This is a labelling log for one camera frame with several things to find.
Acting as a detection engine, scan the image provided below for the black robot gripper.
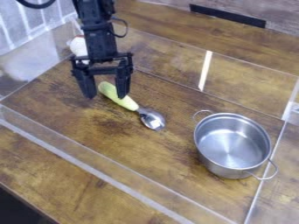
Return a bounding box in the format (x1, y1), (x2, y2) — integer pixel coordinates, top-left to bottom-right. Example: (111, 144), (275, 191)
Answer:
(71, 23), (134, 99)

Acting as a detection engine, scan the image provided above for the stainless steel pot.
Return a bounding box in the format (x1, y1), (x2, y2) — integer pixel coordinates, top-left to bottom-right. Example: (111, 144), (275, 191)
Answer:
(193, 109), (278, 181)

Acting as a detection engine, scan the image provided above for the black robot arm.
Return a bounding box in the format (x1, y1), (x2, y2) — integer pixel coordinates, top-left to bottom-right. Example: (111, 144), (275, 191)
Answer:
(70, 0), (134, 99)

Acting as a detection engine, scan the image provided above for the white toy mushroom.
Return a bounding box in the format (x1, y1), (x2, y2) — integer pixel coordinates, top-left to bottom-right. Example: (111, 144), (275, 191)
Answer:
(70, 35), (89, 56)

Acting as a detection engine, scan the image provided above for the black bar on table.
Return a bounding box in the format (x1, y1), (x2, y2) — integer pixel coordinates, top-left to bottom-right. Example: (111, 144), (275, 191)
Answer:
(190, 3), (267, 28)

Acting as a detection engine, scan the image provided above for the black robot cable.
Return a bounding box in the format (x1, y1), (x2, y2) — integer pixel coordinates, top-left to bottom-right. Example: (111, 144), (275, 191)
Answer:
(109, 16), (130, 39)

